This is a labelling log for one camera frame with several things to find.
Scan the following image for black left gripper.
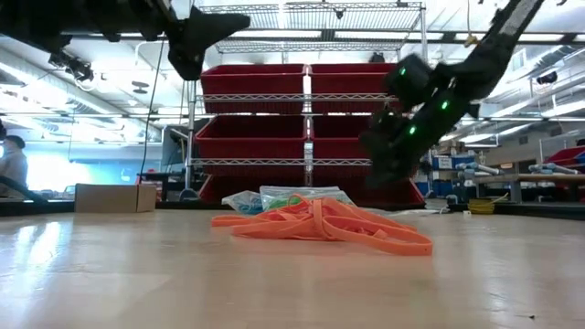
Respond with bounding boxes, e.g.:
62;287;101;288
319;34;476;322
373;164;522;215
86;0;251;82

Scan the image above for person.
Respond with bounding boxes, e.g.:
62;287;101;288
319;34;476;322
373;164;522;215
0;134;28;198

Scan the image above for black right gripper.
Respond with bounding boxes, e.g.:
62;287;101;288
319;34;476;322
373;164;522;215
360;109;431;188

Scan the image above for yellow wire spool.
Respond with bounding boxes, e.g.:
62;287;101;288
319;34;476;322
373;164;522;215
465;196;509;216

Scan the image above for chrome wire shelving rack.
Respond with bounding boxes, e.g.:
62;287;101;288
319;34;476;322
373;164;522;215
184;0;435;203

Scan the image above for black aluminium table frame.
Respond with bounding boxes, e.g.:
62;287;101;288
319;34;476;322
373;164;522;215
0;199;585;221

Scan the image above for dark desk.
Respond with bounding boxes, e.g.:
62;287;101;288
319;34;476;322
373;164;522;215
136;169;196;202

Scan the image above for wooden workbench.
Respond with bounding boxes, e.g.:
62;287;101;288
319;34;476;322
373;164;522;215
473;172;585;206

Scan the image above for black hanging cable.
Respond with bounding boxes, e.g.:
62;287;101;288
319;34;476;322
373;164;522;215
138;38;166;185

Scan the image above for black slanted bar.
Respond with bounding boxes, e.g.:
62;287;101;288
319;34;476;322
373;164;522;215
0;175;47;205

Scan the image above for red plastic bin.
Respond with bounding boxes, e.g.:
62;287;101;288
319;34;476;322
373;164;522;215
308;62;399;115
313;175;425;207
193;113;308;178
199;63;306;115
198;175;306;203
310;113;374;178

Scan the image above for green rubber band bunch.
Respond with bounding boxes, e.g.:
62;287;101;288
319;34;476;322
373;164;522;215
269;196;303;211

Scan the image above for orange rubber band pile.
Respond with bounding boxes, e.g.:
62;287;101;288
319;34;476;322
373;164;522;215
210;194;433;257

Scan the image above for blue storage bins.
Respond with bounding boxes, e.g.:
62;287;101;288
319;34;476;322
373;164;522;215
414;154;477;198

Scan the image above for small brown cardboard box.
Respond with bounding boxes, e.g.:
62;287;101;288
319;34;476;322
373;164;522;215
74;183;158;214

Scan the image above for distant cardboard box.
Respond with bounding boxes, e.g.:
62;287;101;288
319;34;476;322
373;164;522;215
432;139;466;157

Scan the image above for blue rubber band pile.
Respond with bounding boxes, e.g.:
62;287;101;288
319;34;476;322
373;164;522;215
238;200;264;215

